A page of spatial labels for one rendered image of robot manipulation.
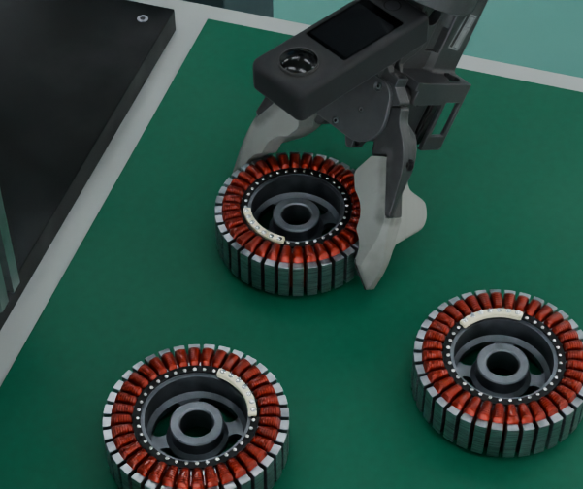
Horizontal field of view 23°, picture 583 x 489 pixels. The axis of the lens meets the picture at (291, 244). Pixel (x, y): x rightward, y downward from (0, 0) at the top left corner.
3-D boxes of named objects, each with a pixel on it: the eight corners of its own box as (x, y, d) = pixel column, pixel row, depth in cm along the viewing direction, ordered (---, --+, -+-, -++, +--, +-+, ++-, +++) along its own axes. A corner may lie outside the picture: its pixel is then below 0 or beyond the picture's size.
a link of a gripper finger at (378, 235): (443, 283, 97) (438, 148, 96) (392, 292, 92) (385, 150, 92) (406, 282, 99) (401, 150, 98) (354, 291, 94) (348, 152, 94)
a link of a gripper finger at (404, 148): (420, 216, 92) (414, 81, 92) (406, 217, 91) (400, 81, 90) (363, 217, 95) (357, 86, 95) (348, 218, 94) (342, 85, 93)
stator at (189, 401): (166, 559, 82) (161, 524, 79) (75, 427, 88) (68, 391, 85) (324, 469, 86) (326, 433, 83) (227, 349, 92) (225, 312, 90)
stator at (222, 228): (303, 162, 104) (304, 124, 102) (408, 245, 99) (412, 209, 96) (183, 234, 99) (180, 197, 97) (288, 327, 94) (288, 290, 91)
